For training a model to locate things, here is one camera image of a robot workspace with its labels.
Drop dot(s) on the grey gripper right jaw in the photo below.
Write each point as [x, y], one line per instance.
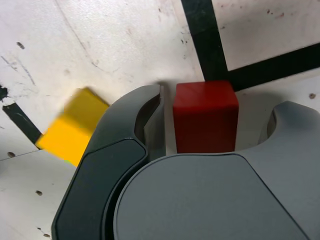
[212, 200]

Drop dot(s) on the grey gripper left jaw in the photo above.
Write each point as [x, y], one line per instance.
[100, 175]

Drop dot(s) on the yellow cube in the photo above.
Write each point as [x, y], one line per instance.
[67, 135]

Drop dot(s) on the red cube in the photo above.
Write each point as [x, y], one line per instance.
[205, 117]

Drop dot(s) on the black tape square outline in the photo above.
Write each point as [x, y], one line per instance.
[205, 37]

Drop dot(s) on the black tape strip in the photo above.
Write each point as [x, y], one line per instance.
[22, 122]

